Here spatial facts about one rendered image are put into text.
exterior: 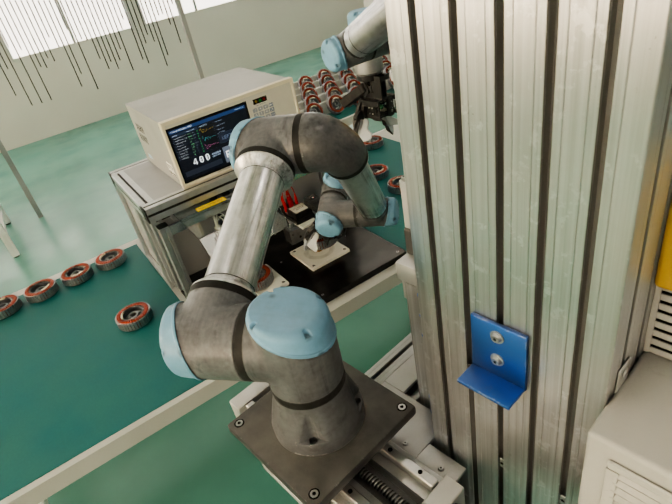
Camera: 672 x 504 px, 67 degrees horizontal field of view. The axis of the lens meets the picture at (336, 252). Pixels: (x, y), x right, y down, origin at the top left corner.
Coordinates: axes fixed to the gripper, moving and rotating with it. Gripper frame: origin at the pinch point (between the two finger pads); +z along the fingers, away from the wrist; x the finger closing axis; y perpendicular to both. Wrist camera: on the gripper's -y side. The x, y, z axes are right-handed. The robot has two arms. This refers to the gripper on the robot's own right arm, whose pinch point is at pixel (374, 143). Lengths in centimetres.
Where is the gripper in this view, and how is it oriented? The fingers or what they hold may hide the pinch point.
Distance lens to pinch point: 148.9
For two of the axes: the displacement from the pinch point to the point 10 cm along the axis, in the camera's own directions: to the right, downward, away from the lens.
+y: 6.8, 2.9, -6.7
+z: 1.8, 8.3, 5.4
